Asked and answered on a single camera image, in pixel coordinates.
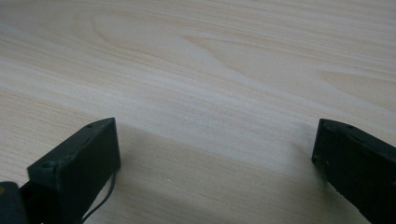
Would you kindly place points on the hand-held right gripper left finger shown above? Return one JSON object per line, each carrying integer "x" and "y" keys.
{"x": 77, "y": 168}

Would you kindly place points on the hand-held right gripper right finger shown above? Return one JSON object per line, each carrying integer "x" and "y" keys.
{"x": 361, "y": 168}

